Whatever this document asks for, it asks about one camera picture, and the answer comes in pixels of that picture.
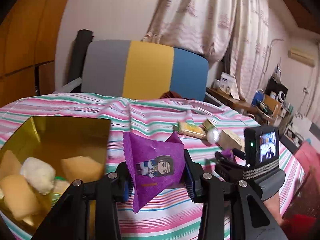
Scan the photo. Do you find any pink patterned curtain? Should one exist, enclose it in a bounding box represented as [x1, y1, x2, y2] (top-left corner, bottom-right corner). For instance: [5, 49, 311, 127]
[143, 0, 269, 102]

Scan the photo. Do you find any gold storage bin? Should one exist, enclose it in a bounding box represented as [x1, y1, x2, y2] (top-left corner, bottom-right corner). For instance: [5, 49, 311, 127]
[0, 115, 112, 235]

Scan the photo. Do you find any wooden desk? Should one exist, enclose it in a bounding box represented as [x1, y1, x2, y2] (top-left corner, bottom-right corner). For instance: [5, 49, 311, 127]
[206, 88, 276, 125]

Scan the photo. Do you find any white plastic bag ball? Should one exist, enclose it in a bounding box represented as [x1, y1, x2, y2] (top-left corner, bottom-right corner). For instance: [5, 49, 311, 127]
[206, 127, 220, 144]

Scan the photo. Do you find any striped pink green bedsheet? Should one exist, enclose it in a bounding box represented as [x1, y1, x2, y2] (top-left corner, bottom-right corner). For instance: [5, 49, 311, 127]
[0, 92, 307, 240]

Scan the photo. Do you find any grey yellow blue chair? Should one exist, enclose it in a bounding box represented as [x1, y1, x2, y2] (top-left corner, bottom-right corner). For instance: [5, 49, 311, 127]
[56, 29, 209, 102]

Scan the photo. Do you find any white blue box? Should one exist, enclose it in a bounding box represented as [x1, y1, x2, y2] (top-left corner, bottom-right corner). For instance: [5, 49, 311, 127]
[219, 72, 235, 95]

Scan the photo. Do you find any small rice cracker pack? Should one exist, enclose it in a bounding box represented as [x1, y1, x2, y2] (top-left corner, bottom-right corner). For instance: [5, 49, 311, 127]
[174, 121, 206, 140]

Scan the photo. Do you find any small green tea box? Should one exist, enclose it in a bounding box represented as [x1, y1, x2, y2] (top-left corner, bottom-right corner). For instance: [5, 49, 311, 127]
[202, 119, 216, 132]

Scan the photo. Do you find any dark red cloth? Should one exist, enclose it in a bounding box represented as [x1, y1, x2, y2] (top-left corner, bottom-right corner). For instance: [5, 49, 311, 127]
[160, 91, 183, 99]

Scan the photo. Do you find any beige cardboard box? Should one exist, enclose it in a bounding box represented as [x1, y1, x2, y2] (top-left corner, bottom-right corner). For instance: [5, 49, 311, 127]
[217, 129, 245, 151]

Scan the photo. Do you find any black desk organizer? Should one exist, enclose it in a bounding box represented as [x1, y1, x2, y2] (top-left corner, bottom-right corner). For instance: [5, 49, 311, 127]
[265, 77, 288, 103]

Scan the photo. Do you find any small purple snack packet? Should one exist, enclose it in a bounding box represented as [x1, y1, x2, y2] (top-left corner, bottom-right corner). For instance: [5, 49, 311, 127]
[221, 148, 236, 163]

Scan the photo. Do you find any blue round container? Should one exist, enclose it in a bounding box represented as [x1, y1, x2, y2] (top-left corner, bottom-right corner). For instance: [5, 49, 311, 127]
[251, 89, 265, 106]

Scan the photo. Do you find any person's right hand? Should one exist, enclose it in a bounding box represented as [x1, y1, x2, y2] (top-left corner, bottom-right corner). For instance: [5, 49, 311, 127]
[264, 192, 284, 226]

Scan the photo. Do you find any large rice cracker pack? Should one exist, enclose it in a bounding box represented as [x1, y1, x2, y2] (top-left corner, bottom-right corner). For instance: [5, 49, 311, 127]
[51, 177, 70, 206]

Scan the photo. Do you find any wall air conditioner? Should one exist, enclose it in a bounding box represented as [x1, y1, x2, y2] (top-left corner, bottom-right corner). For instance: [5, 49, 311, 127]
[288, 47, 316, 67]

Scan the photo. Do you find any wooden wardrobe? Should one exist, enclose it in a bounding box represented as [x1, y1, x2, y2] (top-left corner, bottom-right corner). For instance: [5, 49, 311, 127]
[1, 0, 68, 106]

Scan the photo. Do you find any black camera with screen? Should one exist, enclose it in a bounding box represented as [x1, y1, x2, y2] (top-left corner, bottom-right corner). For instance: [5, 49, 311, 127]
[244, 125, 279, 167]

